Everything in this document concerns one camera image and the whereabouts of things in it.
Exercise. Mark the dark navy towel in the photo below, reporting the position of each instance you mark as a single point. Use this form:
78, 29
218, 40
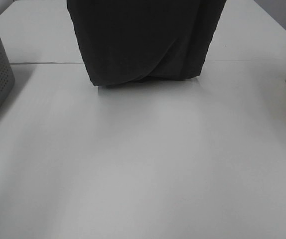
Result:
123, 41

